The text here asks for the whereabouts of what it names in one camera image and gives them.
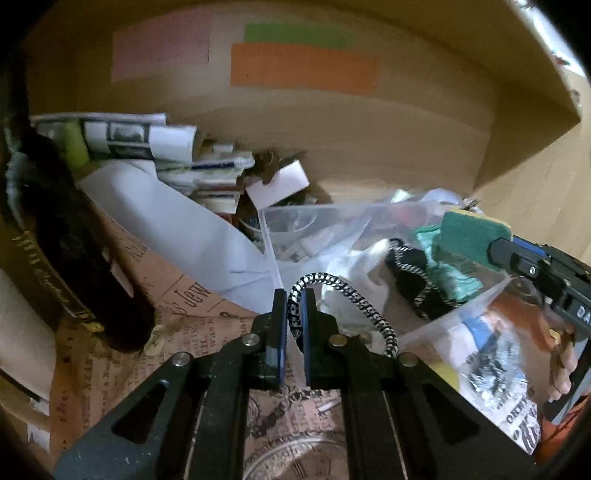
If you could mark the white cloth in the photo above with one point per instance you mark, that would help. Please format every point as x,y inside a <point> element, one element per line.
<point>355,272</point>

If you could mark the clear plastic container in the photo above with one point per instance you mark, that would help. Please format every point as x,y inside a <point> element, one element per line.
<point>286,226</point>

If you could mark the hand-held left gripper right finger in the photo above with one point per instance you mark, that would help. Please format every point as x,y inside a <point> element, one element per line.
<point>308,341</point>

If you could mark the green label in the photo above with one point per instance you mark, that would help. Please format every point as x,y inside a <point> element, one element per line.
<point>295,36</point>

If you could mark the large cardboard box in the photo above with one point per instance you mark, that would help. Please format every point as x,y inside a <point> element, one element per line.
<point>415,134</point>

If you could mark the stack of booklets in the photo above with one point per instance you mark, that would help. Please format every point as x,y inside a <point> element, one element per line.
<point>207,173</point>

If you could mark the dark furry cloth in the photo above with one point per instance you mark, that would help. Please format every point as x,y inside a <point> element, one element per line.
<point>69,240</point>

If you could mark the person's right hand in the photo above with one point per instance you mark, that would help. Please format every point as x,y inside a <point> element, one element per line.
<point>563,364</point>

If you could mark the white paper sheet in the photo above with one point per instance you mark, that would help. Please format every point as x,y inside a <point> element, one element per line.
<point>175,221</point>

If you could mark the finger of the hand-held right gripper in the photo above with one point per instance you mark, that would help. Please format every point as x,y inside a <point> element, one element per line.
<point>519,261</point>

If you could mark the teal cloth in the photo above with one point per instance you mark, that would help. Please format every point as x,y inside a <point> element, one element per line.
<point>450,279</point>

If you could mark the yellow green tube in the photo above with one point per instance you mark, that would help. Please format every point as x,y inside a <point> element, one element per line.
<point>76,145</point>

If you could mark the green and yellow sponge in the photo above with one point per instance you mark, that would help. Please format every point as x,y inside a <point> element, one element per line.
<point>466,235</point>

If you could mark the newspaper print mat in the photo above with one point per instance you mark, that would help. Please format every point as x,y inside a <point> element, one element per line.
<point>184,323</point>

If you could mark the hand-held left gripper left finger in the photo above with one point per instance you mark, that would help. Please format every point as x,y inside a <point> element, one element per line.
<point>280,341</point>

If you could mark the small white box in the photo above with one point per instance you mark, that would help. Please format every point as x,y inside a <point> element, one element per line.
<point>279,182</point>

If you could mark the rolled newspaper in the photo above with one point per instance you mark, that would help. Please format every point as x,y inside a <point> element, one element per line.
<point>134,134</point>

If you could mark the pink label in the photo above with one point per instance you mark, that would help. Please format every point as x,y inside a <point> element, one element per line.
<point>159,46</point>

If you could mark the printed plastic bag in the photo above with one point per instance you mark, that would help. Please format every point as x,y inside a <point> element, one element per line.
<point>496,369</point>

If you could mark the orange label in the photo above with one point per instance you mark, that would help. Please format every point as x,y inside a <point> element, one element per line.
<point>302,69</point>

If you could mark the beige box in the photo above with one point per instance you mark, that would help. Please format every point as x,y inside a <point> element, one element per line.
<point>21,332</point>

